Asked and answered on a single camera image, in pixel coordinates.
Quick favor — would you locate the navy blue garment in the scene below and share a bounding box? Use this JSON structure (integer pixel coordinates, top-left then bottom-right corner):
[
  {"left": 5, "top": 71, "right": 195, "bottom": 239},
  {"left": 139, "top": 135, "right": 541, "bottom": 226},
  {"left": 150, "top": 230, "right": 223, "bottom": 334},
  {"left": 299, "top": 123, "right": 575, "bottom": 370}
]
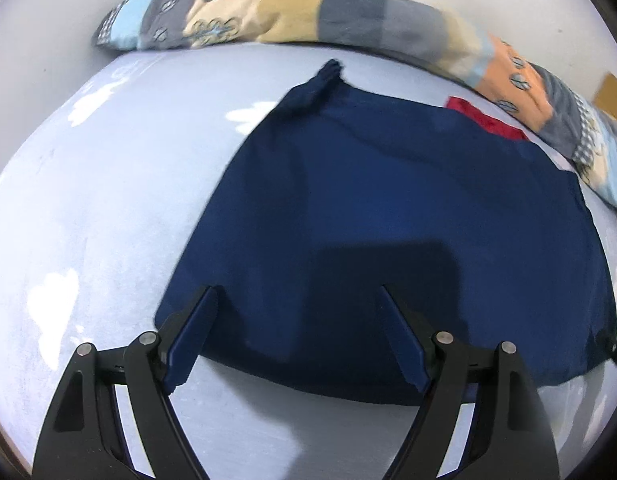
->
[{"left": 154, "top": 61, "right": 616, "bottom": 404}]

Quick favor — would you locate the light blue bed sheet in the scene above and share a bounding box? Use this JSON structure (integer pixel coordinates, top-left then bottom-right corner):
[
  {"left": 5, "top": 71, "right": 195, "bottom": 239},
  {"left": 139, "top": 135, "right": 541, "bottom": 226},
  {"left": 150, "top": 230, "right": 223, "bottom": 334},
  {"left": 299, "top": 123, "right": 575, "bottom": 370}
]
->
[{"left": 0, "top": 41, "right": 617, "bottom": 480}]

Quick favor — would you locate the wooden headboard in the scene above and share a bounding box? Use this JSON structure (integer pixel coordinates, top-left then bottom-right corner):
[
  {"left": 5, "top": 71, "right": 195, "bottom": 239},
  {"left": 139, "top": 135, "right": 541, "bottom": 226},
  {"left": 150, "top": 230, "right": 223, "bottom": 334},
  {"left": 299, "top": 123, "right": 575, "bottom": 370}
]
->
[{"left": 593, "top": 73, "right": 617, "bottom": 120}]

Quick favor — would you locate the red garment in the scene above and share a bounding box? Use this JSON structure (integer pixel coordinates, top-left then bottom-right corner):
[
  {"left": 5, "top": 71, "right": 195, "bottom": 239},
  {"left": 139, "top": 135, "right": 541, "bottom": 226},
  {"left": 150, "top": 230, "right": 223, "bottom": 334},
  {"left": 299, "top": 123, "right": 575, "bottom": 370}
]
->
[{"left": 445, "top": 96, "right": 529, "bottom": 141}]

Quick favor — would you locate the patchwork quilt roll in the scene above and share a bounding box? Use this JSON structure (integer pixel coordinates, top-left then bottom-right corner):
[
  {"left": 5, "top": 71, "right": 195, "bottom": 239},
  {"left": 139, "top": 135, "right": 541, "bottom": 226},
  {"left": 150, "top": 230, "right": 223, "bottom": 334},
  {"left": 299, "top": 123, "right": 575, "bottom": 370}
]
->
[{"left": 94, "top": 0, "right": 617, "bottom": 210}]

